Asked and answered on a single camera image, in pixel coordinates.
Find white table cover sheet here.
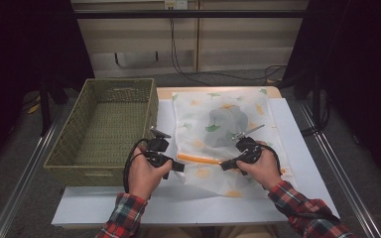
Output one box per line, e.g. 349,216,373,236
51,97,340,229

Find black wall cable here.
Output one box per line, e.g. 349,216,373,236
168,8,289,87

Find yellow floor object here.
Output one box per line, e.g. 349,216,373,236
26,103,42,115

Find white wall socket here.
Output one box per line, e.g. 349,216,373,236
164,0,189,10

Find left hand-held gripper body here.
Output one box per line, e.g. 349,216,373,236
143,129,174,180

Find white leaf-print laundry bag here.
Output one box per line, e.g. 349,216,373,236
172,87,297,199

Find person's right hand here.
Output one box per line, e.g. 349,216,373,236
236,144,282,192

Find black metal crossbar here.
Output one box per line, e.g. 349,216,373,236
73,9,309,19

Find right hand-held gripper cable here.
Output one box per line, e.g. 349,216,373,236
261,143,283,177

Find black floor cables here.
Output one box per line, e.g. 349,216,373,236
301,105,331,137

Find person's left hand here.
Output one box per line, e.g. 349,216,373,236
127,147,174,201

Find black curtain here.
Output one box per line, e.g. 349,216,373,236
282,0,381,191
0,0,95,175

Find green woven basket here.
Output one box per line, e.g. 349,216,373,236
43,77,160,187

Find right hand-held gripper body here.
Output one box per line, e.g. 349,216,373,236
231,123,266,165

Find black garment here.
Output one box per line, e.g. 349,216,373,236
201,104,250,149

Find black metal stand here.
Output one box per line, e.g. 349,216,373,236
39,77,69,137
312,70,322,127

